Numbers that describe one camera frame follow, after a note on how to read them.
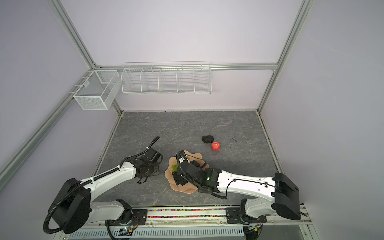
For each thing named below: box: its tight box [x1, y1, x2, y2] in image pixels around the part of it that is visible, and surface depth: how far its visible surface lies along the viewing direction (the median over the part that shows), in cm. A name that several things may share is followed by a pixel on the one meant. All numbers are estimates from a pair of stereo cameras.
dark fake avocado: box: [201, 135, 214, 144], surface depth 101 cm
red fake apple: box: [211, 142, 221, 151], surface depth 98 cm
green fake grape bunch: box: [171, 164, 179, 172], surface depth 87 cm
